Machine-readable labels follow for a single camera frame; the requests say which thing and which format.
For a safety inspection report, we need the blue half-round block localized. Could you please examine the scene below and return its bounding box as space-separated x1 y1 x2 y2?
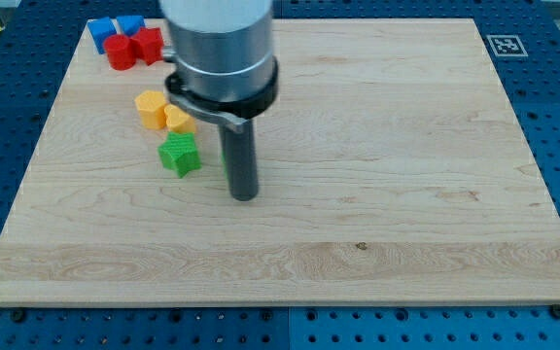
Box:
116 15 146 36

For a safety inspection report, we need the black clamp ring mount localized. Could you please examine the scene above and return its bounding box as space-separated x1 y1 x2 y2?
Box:
164 57 279 133

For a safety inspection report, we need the yellow hexagon block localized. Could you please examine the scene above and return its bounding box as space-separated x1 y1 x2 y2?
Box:
134 90 167 129

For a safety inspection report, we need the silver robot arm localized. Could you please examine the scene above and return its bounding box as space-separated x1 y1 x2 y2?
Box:
159 0 279 201

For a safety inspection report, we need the blue cube block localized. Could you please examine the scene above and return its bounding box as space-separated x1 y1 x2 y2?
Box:
87 17 117 54

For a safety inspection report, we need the green star block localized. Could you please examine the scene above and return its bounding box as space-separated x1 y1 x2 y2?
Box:
157 131 201 178

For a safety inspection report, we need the white fiducial marker tag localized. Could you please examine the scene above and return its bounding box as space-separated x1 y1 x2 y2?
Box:
486 34 528 57

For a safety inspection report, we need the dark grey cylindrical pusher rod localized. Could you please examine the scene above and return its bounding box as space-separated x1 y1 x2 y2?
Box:
218 121 259 201

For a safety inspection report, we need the wooden board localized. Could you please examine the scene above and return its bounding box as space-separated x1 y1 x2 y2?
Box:
0 18 560 308

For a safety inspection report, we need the red star block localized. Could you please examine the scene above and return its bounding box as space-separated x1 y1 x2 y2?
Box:
130 27 164 65

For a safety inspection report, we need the yellow heart block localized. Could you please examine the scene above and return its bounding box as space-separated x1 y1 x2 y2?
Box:
164 104 197 134

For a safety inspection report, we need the red cylinder block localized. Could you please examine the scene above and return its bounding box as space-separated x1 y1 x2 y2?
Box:
103 34 136 71

